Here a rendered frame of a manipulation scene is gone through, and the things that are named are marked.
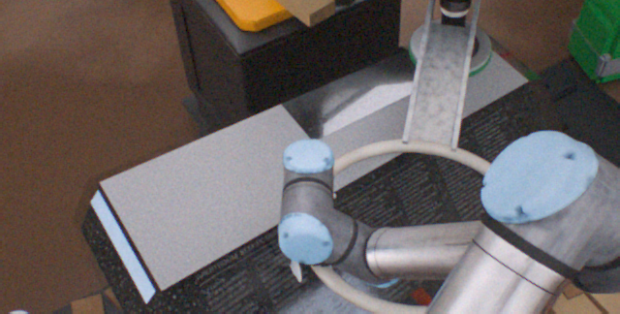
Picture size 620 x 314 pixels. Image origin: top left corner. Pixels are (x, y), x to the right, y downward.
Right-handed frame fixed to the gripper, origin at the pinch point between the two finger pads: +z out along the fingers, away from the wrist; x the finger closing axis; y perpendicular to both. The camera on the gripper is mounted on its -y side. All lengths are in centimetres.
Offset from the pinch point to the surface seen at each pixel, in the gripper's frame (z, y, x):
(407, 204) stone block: 10.5, -18.3, 29.5
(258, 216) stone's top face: 3.4, -19.5, -6.8
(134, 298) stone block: 10.6, -10.9, -37.4
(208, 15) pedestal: 11, -110, -2
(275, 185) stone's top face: 2.8, -26.9, -0.8
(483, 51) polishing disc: -4, -51, 62
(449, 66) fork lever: -13, -38, 46
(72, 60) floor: 82, -195, -54
